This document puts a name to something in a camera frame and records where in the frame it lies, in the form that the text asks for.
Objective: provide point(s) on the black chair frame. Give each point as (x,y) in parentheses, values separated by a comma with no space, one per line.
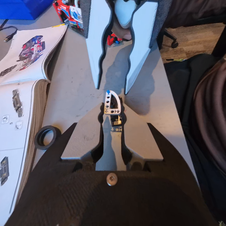
(219,42)

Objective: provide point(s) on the white curved toy panel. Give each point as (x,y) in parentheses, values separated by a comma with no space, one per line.
(107,103)

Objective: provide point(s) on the person's brown shirt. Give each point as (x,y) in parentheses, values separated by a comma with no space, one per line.
(211,114)

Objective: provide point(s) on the red toy car model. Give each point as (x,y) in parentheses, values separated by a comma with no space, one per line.
(70,14)

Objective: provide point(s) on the open instruction booklet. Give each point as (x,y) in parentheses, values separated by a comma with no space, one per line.
(17,88)

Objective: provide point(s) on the blue plastic bin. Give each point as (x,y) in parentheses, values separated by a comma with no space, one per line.
(21,8)

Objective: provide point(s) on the person's right forearm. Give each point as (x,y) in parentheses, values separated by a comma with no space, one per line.
(194,10)

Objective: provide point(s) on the small red toy piece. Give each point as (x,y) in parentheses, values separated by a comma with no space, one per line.
(111,39)

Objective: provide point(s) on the black patterned toy beam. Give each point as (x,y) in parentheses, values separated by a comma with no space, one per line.
(116,118)

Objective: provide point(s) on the thin yellow green stick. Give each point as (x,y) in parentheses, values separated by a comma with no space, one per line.
(178,60)

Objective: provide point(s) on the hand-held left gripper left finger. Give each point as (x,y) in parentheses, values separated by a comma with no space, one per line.
(83,139)

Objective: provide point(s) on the black office chair base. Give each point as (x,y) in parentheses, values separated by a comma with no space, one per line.
(174,42)

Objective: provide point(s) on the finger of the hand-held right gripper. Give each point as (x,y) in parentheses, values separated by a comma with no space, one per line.
(141,44)
(96,35)

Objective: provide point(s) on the person's right hand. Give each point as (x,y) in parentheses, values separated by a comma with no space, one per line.
(121,33)

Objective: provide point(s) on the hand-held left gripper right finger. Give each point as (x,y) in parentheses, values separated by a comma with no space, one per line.
(141,141)

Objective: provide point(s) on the grey desk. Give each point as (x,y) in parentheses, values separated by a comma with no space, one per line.
(70,79)

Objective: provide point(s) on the black toy tire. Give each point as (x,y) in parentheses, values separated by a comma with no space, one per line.
(38,143)

